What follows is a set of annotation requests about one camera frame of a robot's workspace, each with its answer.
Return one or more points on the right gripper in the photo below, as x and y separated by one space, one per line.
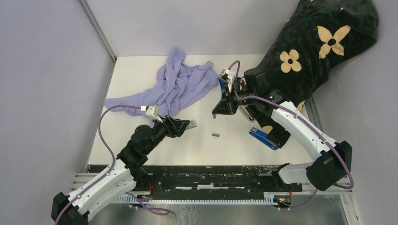
226 106

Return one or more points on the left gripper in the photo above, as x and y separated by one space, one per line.
174 126

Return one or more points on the beige and black stapler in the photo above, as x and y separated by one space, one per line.
247 115

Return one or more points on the blue stapler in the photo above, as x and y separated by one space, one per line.
263 138
222 84

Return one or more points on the box of staples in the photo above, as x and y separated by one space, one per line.
192 124

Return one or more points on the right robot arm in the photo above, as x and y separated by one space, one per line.
330 163

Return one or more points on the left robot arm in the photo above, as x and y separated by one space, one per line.
80 206

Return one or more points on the lavender crumpled cloth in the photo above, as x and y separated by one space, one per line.
178 87

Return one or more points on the black floral blanket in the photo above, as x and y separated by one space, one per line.
320 35

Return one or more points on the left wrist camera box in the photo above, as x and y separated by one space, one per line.
152 111

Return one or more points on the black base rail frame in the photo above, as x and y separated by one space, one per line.
213 194

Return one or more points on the slotted cable duct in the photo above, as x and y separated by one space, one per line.
268 200

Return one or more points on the aluminium rail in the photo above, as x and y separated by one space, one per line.
166 182

